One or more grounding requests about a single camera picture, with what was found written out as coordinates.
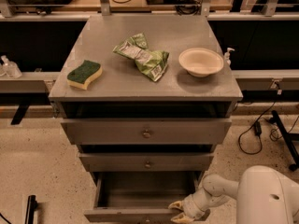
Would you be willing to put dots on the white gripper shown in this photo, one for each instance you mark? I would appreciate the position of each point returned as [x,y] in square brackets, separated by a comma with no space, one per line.
[189,208]

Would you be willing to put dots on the grey bottom drawer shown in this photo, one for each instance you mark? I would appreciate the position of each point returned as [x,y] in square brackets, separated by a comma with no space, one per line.
[140,197]

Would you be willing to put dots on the grey drawer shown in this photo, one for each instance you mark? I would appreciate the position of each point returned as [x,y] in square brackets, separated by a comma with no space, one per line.
[140,197]
[146,131]
[142,162]

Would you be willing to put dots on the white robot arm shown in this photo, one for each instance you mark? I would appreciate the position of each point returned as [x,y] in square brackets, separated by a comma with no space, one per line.
[263,196]

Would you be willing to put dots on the grey drawer cabinet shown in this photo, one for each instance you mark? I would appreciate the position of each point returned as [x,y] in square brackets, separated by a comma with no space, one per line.
[122,92]

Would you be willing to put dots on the grey middle drawer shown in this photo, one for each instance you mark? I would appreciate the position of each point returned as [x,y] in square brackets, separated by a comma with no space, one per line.
[142,162]

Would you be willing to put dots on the grey top drawer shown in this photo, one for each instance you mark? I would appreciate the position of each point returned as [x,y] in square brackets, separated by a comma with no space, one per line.
[146,131]

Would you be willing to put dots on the black stand leg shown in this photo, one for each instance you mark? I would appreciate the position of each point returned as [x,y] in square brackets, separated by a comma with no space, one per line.
[289,138]

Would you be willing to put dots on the black floor bar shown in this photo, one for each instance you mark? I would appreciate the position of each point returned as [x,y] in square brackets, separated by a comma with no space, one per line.
[30,209]

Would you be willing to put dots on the white bowl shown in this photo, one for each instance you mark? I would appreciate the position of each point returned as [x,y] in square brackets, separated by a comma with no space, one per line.
[200,62]

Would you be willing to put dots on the green chip bag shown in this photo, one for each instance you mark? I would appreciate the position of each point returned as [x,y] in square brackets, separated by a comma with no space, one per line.
[151,64]

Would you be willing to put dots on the white pump bottle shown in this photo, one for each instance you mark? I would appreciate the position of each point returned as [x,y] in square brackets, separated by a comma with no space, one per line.
[227,55]

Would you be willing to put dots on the green yellow sponge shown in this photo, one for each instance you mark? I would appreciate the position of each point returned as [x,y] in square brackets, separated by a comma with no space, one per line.
[84,74]

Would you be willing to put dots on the clear sanitizer bottle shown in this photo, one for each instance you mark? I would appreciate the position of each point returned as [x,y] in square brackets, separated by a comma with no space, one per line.
[11,68]

